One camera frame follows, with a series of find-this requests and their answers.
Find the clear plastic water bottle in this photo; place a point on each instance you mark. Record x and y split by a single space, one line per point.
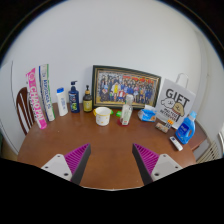
126 113

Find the long green and white box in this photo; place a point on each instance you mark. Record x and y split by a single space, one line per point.
46 93

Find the white paper gift bag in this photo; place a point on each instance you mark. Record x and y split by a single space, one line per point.
175 100

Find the brown and yellow pump bottle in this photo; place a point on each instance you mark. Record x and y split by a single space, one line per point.
87 101

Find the small snack packet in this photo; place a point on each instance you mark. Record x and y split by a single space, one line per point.
162 127

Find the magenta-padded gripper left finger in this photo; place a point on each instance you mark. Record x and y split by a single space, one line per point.
77 159

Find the long pink printed box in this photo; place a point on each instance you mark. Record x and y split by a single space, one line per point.
36 100

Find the brown wooden chair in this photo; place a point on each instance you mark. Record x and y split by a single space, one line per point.
24 110

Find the small green item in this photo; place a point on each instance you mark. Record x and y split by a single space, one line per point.
118 113

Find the white remote control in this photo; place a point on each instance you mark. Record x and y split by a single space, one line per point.
176 143

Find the white bottle with blue cap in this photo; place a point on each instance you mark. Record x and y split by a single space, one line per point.
62 103

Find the blue tissue pack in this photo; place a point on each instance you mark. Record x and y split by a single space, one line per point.
147 115

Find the white cup with yellow rim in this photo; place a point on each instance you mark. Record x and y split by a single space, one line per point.
102 117

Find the blue detergent bottle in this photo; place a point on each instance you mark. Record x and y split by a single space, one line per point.
185 130

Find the dark blue pump bottle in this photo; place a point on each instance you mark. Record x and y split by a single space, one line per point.
74 100

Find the white radiator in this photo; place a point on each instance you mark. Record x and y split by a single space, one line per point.
211 151

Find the framed group picture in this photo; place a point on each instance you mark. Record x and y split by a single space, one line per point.
126 86

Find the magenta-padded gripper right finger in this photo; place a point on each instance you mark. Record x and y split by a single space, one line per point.
146 159

